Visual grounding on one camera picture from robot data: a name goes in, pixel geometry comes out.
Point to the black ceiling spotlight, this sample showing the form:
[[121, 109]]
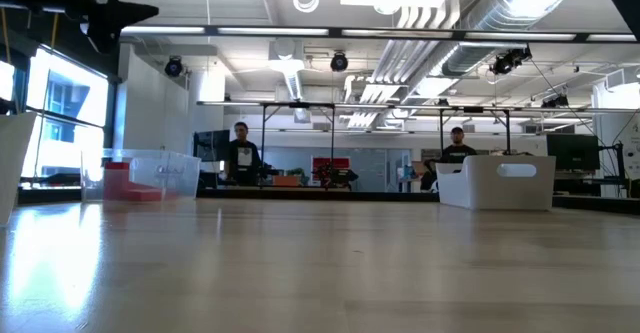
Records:
[[173, 66], [339, 61]]

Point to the black computer monitor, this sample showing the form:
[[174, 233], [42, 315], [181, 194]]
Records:
[[572, 152], [212, 145]]

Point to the black crossbar with light strips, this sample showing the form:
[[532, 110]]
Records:
[[335, 32]]

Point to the orange box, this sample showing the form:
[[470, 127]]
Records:
[[286, 181]]

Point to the black ceiling camera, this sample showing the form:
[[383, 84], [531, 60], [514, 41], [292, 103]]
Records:
[[507, 63], [555, 102]]

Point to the large window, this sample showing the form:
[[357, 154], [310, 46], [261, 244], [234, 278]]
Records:
[[65, 98]]

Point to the person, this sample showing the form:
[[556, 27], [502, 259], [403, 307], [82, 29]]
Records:
[[457, 152], [243, 158]]

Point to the white board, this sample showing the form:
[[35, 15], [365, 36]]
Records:
[[620, 123]]

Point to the white plastic tray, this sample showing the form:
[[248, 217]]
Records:
[[12, 163]]

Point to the clear plastic bin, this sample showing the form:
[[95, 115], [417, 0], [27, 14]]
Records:
[[175, 173]]

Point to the red sign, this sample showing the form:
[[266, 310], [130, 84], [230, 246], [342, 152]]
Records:
[[340, 162]]

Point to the black background robot arm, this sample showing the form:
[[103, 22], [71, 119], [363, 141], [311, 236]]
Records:
[[335, 177]]

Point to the silver ventilation duct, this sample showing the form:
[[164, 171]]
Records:
[[480, 23]]

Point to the dark background table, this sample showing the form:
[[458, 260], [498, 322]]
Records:
[[300, 194]]

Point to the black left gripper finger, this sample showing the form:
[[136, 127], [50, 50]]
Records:
[[112, 23]]

